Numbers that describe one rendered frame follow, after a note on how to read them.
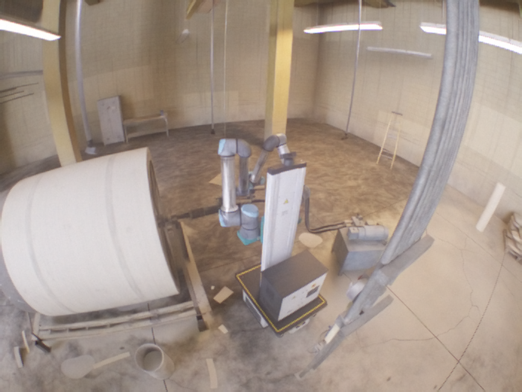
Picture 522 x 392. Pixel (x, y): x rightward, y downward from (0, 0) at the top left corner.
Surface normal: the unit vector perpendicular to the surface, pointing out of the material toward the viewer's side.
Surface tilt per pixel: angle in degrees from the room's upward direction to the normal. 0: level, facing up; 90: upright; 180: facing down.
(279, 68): 90
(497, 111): 90
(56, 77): 90
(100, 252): 63
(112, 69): 90
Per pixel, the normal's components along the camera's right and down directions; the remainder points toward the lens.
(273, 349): 0.04, -0.85
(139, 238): 0.39, 0.01
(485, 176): -0.90, 0.20
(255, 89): 0.43, 0.49
